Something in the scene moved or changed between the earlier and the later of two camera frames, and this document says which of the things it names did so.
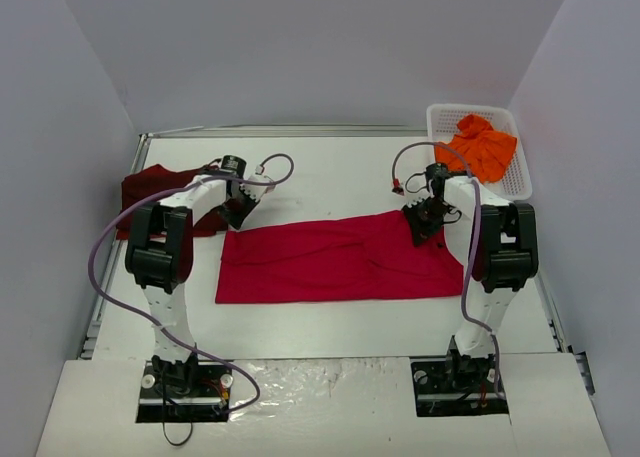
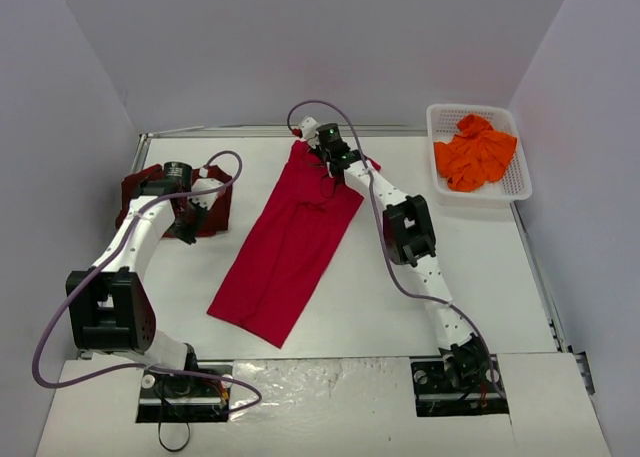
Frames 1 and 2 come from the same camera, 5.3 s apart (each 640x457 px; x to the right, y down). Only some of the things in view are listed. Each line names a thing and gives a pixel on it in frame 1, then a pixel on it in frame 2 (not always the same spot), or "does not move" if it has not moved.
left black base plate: x=198 y=392 does not move
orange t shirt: x=487 y=151 does not move
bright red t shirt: x=334 y=257 to x=291 y=246
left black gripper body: x=236 y=212 to x=186 y=228
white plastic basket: x=513 y=183 does not move
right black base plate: x=436 y=395 does not move
